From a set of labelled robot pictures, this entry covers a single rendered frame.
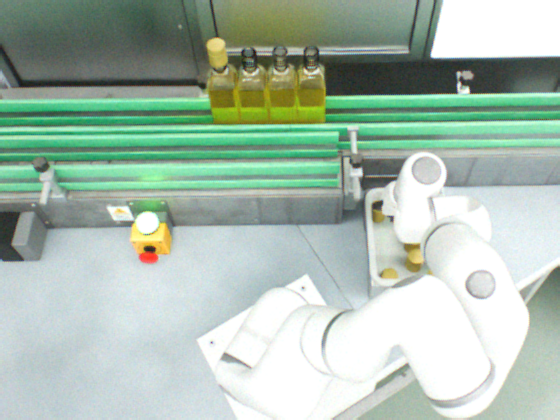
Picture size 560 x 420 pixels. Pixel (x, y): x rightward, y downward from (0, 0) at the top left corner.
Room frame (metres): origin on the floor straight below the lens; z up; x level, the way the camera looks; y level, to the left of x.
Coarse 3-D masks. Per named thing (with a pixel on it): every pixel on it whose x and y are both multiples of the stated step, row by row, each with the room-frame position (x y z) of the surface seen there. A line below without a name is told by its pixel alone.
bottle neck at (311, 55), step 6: (306, 48) 0.84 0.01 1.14; (312, 48) 0.84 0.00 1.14; (318, 48) 0.84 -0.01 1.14; (306, 54) 0.82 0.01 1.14; (312, 54) 0.84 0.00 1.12; (318, 54) 0.82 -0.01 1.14; (306, 60) 0.82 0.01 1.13; (312, 60) 0.82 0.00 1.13; (318, 60) 0.82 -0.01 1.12; (306, 66) 0.82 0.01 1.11; (312, 66) 0.81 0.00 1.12; (318, 66) 0.82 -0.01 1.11; (306, 72) 0.82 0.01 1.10; (312, 72) 0.82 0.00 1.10
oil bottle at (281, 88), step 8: (272, 64) 0.84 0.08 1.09; (288, 64) 0.84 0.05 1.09; (272, 72) 0.82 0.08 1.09; (288, 72) 0.82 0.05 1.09; (272, 80) 0.81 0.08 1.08; (280, 80) 0.81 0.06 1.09; (288, 80) 0.81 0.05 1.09; (272, 88) 0.80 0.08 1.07; (280, 88) 0.80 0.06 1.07; (288, 88) 0.80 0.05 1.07; (272, 96) 0.80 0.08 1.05; (280, 96) 0.80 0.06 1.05; (288, 96) 0.80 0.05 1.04; (272, 104) 0.80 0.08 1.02; (280, 104) 0.80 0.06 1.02; (288, 104) 0.80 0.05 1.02; (272, 112) 0.80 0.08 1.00; (280, 112) 0.80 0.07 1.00; (288, 112) 0.80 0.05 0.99; (296, 112) 0.81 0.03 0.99; (272, 120) 0.80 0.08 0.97; (280, 120) 0.80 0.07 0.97; (288, 120) 0.80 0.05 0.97; (296, 120) 0.81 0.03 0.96
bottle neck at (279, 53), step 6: (276, 48) 0.84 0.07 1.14; (282, 48) 0.84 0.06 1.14; (276, 54) 0.82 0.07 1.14; (282, 54) 0.83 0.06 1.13; (276, 60) 0.82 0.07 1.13; (282, 60) 0.82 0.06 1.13; (276, 66) 0.82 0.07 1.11; (282, 66) 0.81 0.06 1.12; (276, 72) 0.82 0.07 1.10; (282, 72) 0.82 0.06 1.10
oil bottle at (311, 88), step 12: (300, 72) 0.82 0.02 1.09; (324, 72) 0.83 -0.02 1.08; (300, 84) 0.80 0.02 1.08; (312, 84) 0.80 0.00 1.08; (324, 84) 0.81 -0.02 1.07; (300, 96) 0.80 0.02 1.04; (312, 96) 0.80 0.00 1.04; (324, 96) 0.80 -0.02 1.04; (300, 108) 0.80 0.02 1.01; (312, 108) 0.80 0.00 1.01; (324, 108) 0.80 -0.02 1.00; (300, 120) 0.80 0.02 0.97; (312, 120) 0.80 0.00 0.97; (324, 120) 0.80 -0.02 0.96
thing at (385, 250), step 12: (372, 192) 0.70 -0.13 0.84; (372, 228) 0.62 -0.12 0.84; (384, 228) 0.65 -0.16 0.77; (372, 240) 0.59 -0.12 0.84; (384, 240) 0.63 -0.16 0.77; (396, 240) 0.63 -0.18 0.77; (372, 252) 0.56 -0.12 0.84; (384, 252) 0.60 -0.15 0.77; (396, 252) 0.60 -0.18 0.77; (372, 264) 0.54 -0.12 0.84; (384, 264) 0.57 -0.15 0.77; (396, 264) 0.57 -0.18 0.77; (372, 276) 0.51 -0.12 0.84; (408, 276) 0.54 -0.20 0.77
